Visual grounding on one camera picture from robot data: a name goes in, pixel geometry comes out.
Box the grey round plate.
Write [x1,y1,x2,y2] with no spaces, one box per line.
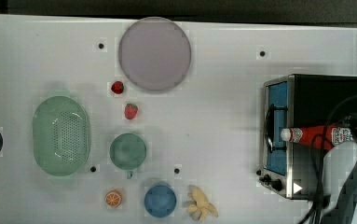
[118,17,192,91]

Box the green cup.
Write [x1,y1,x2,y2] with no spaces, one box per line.
[110,133,147,179]

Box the black toaster oven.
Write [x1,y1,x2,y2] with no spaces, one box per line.
[257,74,357,200]

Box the light red strawberry toy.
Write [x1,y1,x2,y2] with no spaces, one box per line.
[124,104,138,120]

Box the dark red strawberry toy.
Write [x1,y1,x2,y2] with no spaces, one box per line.
[111,81,124,94]

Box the peeled banana toy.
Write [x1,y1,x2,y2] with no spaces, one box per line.
[186,186,219,222]

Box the green oval colander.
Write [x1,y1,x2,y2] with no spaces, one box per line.
[33,96,90,176]

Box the red plush ketchup bottle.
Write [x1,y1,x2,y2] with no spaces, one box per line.
[280,125,352,151]

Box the orange slice toy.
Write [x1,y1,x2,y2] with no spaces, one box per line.
[104,189,123,208]

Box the black cable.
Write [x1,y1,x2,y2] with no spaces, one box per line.
[296,92,357,224]

